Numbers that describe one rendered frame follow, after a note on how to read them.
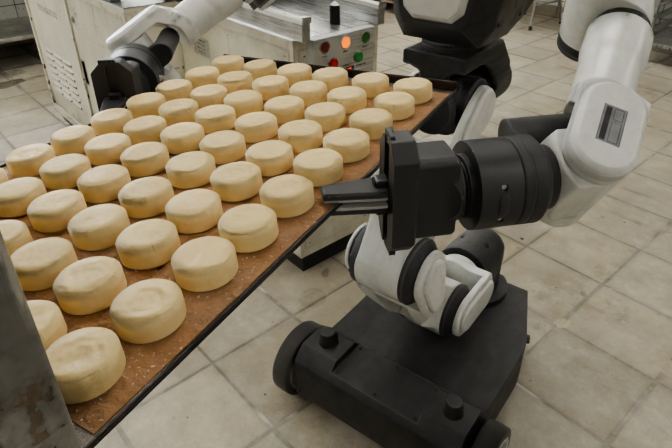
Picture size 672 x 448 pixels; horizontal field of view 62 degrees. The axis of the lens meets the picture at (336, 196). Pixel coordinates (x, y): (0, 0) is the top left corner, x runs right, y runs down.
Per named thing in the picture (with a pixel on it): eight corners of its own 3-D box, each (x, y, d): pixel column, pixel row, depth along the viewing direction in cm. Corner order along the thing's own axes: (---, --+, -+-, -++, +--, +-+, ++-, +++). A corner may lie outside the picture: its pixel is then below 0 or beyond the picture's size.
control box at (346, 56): (307, 85, 165) (305, 38, 158) (366, 68, 179) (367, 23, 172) (315, 88, 163) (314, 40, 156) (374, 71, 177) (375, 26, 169)
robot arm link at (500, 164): (373, 220, 61) (477, 208, 63) (395, 275, 53) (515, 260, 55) (374, 112, 55) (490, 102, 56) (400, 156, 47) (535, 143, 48)
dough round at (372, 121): (347, 125, 67) (346, 109, 66) (388, 120, 68) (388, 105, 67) (353, 143, 63) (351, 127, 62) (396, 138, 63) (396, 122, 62)
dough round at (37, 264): (1, 293, 45) (-9, 273, 44) (35, 254, 49) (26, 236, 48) (60, 293, 44) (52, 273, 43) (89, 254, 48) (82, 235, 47)
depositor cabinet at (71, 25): (58, 123, 315) (13, -38, 272) (175, 93, 355) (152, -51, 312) (162, 217, 232) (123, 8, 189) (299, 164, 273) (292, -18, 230)
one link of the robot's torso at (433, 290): (420, 270, 159) (361, 206, 120) (486, 299, 149) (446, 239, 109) (396, 320, 156) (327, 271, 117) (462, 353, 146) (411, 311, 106)
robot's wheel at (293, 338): (324, 343, 167) (309, 306, 153) (337, 350, 165) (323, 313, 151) (282, 399, 157) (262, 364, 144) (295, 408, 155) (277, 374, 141)
